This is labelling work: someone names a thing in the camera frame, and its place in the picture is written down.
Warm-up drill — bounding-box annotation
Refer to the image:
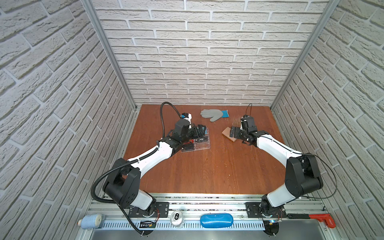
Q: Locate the clear acrylic card display stand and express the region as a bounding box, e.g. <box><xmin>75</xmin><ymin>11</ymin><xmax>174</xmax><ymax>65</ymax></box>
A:
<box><xmin>182</xmin><ymin>128</ymin><xmax>211</xmax><ymax>153</ymax></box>

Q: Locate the beige leather card holder wallet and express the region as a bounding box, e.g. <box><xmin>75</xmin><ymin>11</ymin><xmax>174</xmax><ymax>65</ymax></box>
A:
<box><xmin>222</xmin><ymin>127</ymin><xmax>237</xmax><ymax>142</ymax></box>

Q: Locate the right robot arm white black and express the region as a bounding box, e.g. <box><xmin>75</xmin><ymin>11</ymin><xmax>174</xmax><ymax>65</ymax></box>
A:
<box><xmin>230</xmin><ymin>127</ymin><xmax>323</xmax><ymax>217</ymax></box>

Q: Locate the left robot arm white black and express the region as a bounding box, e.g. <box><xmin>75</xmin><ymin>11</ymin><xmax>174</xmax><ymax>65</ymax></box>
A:
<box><xmin>103</xmin><ymin>118</ymin><xmax>207</xmax><ymax>216</ymax></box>

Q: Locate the grey blue work glove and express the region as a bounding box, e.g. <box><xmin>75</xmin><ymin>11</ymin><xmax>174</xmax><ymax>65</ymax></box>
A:
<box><xmin>201</xmin><ymin>109</ymin><xmax>229</xmax><ymax>122</ymax></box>

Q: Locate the silver can top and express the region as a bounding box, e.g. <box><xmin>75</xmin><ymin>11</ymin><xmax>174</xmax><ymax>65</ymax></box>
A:
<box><xmin>170</xmin><ymin>211</ymin><xmax>185</xmax><ymax>228</ymax></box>

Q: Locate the blue oval case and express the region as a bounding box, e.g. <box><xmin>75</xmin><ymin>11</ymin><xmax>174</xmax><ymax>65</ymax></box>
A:
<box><xmin>200</xmin><ymin>213</ymin><xmax>234</xmax><ymax>229</ymax></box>

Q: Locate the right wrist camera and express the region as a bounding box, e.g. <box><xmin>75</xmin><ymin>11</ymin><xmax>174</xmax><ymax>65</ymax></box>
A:
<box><xmin>241</xmin><ymin>115</ymin><xmax>258</xmax><ymax>133</ymax></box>

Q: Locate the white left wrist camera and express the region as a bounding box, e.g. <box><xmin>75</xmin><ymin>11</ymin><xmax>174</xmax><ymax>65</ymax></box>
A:
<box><xmin>180</xmin><ymin>113</ymin><xmax>192</xmax><ymax>129</ymax></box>

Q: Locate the black corrugated cable left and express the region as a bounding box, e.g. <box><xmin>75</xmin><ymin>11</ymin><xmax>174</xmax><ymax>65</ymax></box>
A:
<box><xmin>90</xmin><ymin>101</ymin><xmax>183</xmax><ymax>205</ymax></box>

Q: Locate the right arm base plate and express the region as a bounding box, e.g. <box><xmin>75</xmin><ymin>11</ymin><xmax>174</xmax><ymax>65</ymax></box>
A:
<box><xmin>245</xmin><ymin>201</ymin><xmax>287</xmax><ymax>219</ymax></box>

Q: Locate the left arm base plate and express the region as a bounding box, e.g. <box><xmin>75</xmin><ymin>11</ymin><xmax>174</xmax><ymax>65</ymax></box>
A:
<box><xmin>129</xmin><ymin>202</ymin><xmax>170</xmax><ymax>218</ymax></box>

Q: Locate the red black handled tool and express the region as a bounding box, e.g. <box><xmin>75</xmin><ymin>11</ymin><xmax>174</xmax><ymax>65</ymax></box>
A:
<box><xmin>287</xmin><ymin>214</ymin><xmax>336</xmax><ymax>229</ymax></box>

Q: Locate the aluminium frame rail right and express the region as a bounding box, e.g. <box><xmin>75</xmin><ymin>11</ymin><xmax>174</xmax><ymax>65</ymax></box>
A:
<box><xmin>270</xmin><ymin>0</ymin><xmax>340</xmax><ymax>111</ymax></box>

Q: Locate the aluminium frame rail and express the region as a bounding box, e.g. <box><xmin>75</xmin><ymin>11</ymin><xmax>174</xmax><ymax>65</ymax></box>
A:
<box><xmin>82</xmin><ymin>0</ymin><xmax>137</xmax><ymax>110</ymax></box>
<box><xmin>270</xmin><ymin>0</ymin><xmax>340</xmax><ymax>111</ymax></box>

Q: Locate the aluminium frame rail left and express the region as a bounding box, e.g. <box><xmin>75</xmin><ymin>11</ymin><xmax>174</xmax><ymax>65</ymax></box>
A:
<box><xmin>82</xmin><ymin>0</ymin><xmax>137</xmax><ymax>110</ymax></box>

